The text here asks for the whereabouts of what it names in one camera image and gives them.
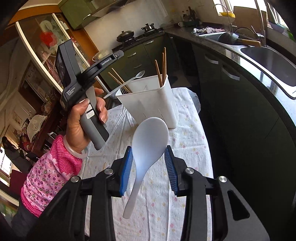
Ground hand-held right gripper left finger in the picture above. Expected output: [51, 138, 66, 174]
[38, 146, 134, 241]

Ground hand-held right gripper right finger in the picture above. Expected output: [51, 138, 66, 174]
[164, 146, 271, 241]

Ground white rice spoon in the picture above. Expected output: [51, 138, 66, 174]
[122, 117, 170, 219]

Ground clear plastic spoon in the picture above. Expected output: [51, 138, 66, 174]
[103, 70, 146, 99]

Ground white plastic utensil holder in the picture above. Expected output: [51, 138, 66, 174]
[115, 75, 179, 128]

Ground person's left hand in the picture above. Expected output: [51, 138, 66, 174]
[65, 88, 109, 154]

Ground floral white tablecloth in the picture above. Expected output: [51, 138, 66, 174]
[82, 87, 214, 241]

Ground plastic bag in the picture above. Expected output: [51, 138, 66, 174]
[92, 50, 111, 62]

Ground printed glass sliding door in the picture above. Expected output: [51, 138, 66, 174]
[15, 13, 111, 112]

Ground lace food cover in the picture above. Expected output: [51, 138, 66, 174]
[25, 115, 48, 142]

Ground white bangle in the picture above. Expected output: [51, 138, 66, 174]
[63, 134, 89, 160]

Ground green upper kitchen cabinets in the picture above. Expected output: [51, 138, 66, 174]
[59, 0, 130, 29]

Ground black wok with lid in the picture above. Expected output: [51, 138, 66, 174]
[116, 30, 135, 43]

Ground gas stove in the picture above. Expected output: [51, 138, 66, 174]
[120, 27, 165, 44]

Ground condiment bottle rack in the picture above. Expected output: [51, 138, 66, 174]
[178, 6, 203, 27]

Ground crumpled dish rag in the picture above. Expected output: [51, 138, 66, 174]
[193, 27, 222, 34]

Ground steel kitchen sink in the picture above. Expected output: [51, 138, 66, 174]
[239, 45, 296, 100]

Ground small steel faucet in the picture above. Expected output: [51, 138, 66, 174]
[213, 3, 233, 35]

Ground wooden cutting board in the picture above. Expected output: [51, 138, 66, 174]
[232, 6, 264, 29]

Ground tall steel faucet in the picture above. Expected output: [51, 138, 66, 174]
[254, 0, 266, 47]

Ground window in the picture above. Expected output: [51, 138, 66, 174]
[227, 0, 296, 30]

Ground wok with wooden handle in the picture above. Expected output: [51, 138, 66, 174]
[216, 27, 265, 48]

